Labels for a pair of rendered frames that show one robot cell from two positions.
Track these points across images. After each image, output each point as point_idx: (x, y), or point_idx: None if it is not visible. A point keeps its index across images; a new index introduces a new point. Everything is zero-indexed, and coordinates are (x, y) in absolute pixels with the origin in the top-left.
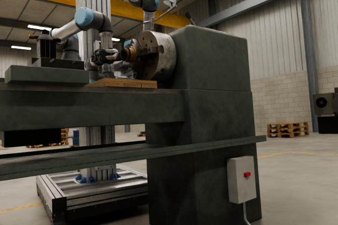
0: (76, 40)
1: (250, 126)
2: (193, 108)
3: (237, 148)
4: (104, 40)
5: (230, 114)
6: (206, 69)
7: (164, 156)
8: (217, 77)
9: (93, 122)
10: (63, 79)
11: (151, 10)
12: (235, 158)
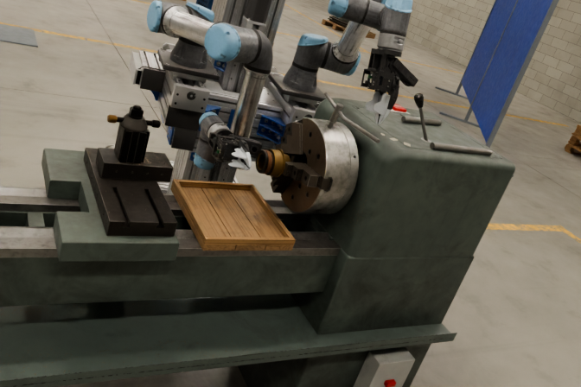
0: None
1: (440, 307)
2: (342, 285)
3: None
4: (248, 85)
5: (409, 291)
6: (398, 227)
7: None
8: (411, 238)
9: (170, 295)
10: (136, 257)
11: None
12: (380, 361)
